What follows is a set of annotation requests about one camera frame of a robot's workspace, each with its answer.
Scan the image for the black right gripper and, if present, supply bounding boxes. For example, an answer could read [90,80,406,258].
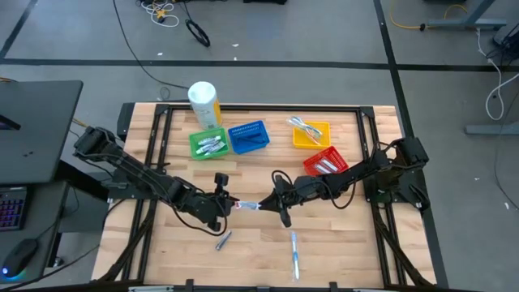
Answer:
[259,176,316,230]

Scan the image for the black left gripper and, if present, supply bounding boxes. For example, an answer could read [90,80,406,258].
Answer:
[189,172,241,233]

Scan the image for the grey tube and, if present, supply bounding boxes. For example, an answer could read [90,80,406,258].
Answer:
[215,230,233,251]

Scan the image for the red toothbrush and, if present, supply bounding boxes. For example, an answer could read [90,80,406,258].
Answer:
[298,116,323,146]

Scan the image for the red plastic basket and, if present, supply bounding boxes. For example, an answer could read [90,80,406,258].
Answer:
[302,145,350,178]

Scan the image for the green plastic basket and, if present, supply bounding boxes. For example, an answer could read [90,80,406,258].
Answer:
[188,127,230,161]

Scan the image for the blue plastic basket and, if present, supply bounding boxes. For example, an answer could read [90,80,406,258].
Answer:
[228,119,272,156]

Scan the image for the yellow plastic basket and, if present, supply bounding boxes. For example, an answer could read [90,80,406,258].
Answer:
[292,120,332,150]

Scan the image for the white wipes canister yellow label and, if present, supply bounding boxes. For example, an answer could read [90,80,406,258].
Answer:
[187,80,223,131]

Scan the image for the dark grey computer desk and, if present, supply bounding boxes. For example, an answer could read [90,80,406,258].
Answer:
[0,180,70,285]

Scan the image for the black raised desk panel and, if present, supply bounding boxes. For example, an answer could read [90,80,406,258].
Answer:
[0,79,84,186]

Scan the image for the black computer mouse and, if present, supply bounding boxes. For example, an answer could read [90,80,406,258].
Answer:
[2,238,41,280]

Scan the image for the backlit black keyboard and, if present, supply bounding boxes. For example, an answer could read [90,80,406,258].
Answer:
[0,185,28,232]

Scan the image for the grey desk foot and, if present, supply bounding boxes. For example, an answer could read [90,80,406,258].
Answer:
[465,123,519,136]

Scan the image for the wooden desk grey legs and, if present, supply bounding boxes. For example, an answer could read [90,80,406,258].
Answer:
[427,0,508,32]

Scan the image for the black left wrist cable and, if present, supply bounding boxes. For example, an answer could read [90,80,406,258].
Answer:
[169,201,228,238]

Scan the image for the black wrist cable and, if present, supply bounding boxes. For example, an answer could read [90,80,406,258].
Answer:
[270,169,358,211]
[169,201,228,238]

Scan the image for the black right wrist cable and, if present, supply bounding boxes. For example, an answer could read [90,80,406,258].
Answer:
[270,169,358,211]

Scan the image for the black aluminium table frame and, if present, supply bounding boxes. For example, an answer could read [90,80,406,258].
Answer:
[91,103,450,292]

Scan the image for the black cable loop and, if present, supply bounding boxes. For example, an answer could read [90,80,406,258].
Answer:
[185,19,212,48]

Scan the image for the long black floor cable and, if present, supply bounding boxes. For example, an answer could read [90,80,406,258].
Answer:
[112,0,191,90]

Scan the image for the white coiled floor cable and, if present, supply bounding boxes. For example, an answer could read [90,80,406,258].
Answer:
[139,0,180,28]

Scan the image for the yellow floor cable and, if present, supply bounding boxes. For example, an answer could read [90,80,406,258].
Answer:
[388,0,470,32]

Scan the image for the white hanging cable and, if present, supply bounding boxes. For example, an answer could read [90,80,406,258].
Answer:
[475,27,519,122]

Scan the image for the black cable bundle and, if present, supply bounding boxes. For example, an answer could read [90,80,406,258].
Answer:
[484,22,519,72]

